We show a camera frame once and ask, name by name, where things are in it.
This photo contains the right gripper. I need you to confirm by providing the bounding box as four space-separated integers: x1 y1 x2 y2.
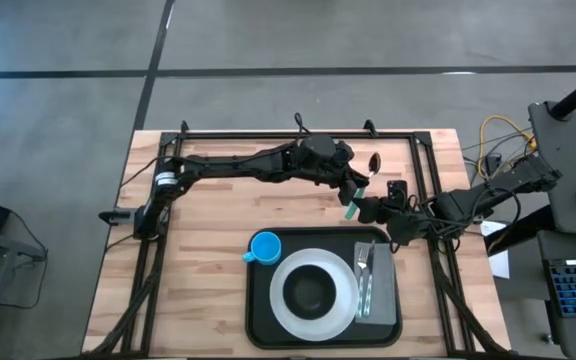
357 196 409 227

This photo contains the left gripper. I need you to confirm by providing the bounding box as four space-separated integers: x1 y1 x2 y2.
331 162 372 207

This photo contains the spoon with teal handle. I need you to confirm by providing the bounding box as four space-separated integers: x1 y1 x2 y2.
345 152 382 221

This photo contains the fork with teal handle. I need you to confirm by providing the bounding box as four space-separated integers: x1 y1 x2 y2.
356 247 371 320

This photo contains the black textured tray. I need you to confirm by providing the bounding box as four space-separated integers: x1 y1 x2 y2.
244 225 403 350

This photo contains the grey cloth napkin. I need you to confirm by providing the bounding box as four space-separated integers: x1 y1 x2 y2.
352 242 398 326

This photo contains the black round bowl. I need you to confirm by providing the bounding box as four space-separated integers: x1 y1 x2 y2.
282 264 338 321

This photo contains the blue plastic mug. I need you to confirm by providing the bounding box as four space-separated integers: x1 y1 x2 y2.
241 230 283 266

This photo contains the white round plate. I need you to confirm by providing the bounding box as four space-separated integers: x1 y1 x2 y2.
268 247 360 343

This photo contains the white paper sheet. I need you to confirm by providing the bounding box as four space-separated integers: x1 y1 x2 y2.
487 248 512 280
479 219 507 239

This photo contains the grey cart shelf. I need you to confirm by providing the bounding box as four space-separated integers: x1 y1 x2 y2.
527 101 576 236

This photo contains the grey side shelf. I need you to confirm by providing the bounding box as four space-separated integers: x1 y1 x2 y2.
0 225 48 262

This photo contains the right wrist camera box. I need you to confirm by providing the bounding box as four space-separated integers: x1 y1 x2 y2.
386 179 409 201

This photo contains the black aluminium rig frame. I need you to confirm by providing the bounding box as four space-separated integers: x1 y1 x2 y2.
81 130 512 360

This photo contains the black cable loop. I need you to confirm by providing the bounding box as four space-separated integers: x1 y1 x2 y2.
293 111 313 137

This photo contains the yellow cable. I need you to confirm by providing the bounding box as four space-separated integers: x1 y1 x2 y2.
477 114 538 176

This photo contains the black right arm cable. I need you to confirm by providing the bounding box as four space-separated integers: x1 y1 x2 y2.
482 185 523 256

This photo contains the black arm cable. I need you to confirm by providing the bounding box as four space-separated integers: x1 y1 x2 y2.
482 185 523 256
116 156 182 202

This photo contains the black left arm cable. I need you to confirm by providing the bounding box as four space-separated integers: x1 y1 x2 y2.
116 156 182 202

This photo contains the thin black floor cable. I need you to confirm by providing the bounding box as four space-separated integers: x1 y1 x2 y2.
0 209 50 312

